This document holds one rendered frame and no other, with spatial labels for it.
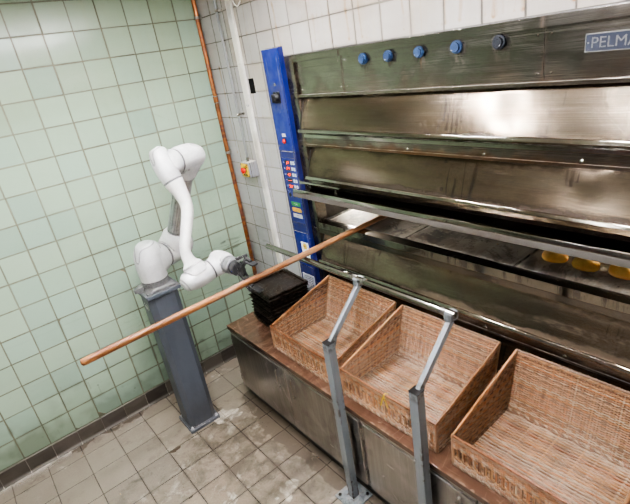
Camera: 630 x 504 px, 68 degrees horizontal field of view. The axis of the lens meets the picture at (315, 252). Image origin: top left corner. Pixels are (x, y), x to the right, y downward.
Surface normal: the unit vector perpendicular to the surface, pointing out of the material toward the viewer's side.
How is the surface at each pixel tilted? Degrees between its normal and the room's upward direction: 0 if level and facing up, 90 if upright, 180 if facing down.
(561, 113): 70
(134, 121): 90
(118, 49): 90
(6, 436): 90
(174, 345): 90
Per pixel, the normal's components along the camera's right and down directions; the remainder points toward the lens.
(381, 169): -0.76, 0.03
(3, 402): 0.63, 0.22
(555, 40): -0.76, 0.37
